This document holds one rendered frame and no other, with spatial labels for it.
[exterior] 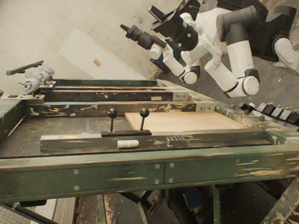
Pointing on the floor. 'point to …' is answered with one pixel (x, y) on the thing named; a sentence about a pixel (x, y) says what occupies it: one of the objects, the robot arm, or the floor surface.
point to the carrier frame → (278, 190)
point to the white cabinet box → (96, 58)
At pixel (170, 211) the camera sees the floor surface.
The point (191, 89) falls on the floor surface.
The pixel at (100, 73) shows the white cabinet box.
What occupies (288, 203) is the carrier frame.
